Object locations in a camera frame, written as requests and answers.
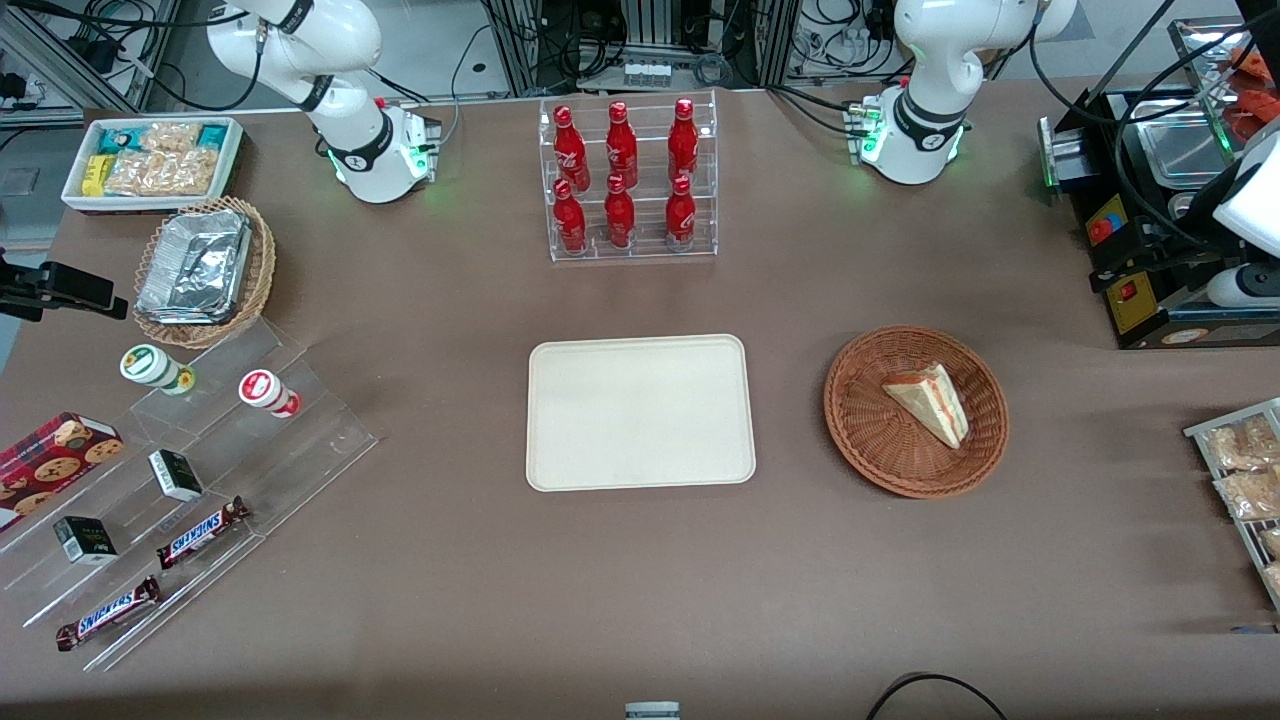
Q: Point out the clear bag of fried snacks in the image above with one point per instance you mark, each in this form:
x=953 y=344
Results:
x=1240 y=445
x=1273 y=578
x=1271 y=542
x=1250 y=495

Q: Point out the clear bag of crackers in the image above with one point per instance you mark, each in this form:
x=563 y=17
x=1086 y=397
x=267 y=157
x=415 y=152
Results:
x=160 y=172

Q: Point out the red soda bottle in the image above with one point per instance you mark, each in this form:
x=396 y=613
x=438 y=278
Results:
x=621 y=148
x=683 y=142
x=680 y=216
x=570 y=222
x=569 y=150
x=619 y=218

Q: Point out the Snickers chocolate bar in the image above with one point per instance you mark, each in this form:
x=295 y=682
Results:
x=108 y=613
x=200 y=532

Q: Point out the stacked aluminium foil containers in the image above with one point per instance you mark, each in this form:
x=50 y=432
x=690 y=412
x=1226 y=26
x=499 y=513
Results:
x=195 y=265

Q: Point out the yellow snack packet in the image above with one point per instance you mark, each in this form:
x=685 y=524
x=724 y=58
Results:
x=95 y=175

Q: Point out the white rectangular snack bin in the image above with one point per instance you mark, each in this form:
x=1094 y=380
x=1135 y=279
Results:
x=232 y=170

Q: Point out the teal snack packet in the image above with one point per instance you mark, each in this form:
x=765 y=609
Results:
x=212 y=136
x=118 y=138

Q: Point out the red sausage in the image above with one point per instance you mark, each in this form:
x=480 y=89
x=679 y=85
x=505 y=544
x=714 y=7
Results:
x=1260 y=115
x=1255 y=62

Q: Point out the red lidded drink bottle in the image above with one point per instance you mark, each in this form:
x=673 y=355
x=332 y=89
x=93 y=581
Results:
x=262 y=389

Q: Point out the white power strip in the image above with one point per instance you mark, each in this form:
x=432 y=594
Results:
x=646 y=74

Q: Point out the small dark green box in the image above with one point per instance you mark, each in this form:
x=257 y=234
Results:
x=175 y=475
x=85 y=540

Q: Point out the black camera clamp mount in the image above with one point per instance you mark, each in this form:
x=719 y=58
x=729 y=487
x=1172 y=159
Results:
x=70 y=285

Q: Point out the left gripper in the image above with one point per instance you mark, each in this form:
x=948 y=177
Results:
x=1186 y=251

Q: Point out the red cookie box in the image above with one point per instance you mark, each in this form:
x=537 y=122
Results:
x=50 y=465

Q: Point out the black hot food warmer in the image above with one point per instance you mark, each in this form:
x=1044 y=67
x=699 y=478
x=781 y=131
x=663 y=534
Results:
x=1068 y=150

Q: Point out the clear acrylic step display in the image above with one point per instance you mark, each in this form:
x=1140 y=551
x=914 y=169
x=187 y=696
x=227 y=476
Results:
x=300 y=450

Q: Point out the green lidded drink bottle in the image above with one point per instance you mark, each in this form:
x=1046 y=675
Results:
x=148 y=365

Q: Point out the tray of packaged snacks right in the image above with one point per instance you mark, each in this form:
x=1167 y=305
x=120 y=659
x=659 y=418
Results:
x=1205 y=428

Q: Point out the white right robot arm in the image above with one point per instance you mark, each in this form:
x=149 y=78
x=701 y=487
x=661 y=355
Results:
x=330 y=60

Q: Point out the triangular sandwich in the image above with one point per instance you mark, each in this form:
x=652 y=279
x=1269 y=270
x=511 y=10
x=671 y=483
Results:
x=935 y=400

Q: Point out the small grey metal block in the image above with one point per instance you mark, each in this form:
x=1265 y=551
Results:
x=652 y=711

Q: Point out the clear acrylic bottle rack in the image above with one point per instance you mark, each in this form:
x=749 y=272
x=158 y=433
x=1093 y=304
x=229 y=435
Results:
x=645 y=255

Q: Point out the round brown wicker basket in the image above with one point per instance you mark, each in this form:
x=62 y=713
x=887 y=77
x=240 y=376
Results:
x=880 y=440

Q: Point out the cream rectangular serving tray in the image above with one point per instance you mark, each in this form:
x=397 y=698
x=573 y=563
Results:
x=640 y=412

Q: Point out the light tan wicker basket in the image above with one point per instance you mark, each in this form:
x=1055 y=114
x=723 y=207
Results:
x=262 y=270

